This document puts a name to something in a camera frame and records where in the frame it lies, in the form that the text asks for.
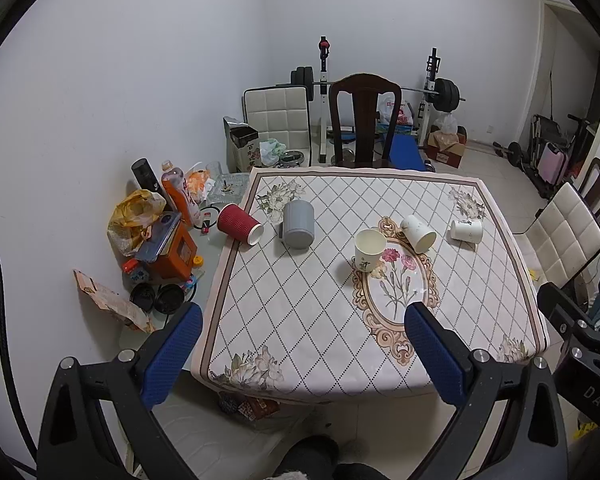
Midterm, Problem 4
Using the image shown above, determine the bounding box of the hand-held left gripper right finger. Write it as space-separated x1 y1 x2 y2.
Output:
404 302 569 480

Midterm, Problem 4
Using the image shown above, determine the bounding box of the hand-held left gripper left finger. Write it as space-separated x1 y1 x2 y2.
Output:
37 302 204 480

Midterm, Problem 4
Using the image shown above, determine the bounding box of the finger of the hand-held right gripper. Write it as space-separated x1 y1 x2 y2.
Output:
536 282 598 343

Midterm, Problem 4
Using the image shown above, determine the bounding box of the white paper cup dark print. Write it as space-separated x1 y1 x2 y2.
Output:
449 219 483 244

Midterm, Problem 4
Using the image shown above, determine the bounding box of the white speckled paper cup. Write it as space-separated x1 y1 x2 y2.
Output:
400 215 437 254

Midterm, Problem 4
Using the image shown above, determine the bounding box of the red ribbed paper cup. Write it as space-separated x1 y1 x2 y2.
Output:
217 203 265 246

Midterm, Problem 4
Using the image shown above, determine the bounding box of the grey cup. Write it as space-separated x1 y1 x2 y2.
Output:
279 200 315 250

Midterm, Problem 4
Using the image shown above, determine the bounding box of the white flower print paper cup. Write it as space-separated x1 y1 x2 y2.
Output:
351 229 387 273

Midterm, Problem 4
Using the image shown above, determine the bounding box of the black round lid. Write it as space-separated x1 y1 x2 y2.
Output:
155 284 186 315
131 283 156 311

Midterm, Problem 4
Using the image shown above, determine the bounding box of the white padded chair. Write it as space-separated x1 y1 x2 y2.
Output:
243 85 313 167
512 182 600 291

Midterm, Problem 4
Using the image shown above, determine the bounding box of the brown torn cardboard sheet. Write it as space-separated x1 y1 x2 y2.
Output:
73 269 157 333

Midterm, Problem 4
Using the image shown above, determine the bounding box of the orange box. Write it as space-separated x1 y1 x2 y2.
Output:
147 220 199 281

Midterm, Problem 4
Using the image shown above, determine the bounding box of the floral diamond pattern tablecloth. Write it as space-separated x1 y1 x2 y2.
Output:
187 167 551 403

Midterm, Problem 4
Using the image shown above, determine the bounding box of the blue book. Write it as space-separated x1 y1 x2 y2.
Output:
134 211 183 263

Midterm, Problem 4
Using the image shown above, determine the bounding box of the person's leg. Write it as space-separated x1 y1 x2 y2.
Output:
332 461 397 480
271 435 341 480

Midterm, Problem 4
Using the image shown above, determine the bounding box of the yellow plastic bag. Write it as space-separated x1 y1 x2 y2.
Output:
107 189 167 260

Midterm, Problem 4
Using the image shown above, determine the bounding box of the pink suitcase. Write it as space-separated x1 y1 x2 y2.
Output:
535 141 572 188

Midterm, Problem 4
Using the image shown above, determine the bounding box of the orange drink bottle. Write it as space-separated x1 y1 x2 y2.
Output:
160 160 195 227

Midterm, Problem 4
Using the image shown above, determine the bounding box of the black dumbbell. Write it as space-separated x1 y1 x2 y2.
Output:
492 141 531 166

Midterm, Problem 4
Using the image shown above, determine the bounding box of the folded black stroller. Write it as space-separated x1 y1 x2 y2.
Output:
522 112 591 196

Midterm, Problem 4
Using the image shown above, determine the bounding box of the orange snack bag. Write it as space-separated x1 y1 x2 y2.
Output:
184 162 213 208

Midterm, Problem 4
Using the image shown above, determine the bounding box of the glass ashtray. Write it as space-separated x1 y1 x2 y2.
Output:
205 172 251 206

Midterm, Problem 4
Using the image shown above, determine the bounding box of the black thermos bottle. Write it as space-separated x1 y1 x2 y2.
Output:
131 158 167 211

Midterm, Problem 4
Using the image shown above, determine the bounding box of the brown cardboard box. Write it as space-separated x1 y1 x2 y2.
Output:
424 125 468 169

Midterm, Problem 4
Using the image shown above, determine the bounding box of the blue weight bench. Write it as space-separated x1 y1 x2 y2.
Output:
325 127 428 173

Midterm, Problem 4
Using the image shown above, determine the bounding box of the tall open cardboard box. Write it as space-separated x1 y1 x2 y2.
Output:
223 116 261 175

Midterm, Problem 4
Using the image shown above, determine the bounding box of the green white crumpled bag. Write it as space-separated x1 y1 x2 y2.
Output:
258 137 288 167

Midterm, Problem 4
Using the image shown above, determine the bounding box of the black barbell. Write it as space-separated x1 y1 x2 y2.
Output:
275 66 467 114

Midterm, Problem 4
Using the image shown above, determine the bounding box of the white red plastic bag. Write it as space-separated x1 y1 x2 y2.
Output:
376 92 415 126

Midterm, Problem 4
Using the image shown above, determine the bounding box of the white barbell rack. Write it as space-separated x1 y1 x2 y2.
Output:
307 36 443 163

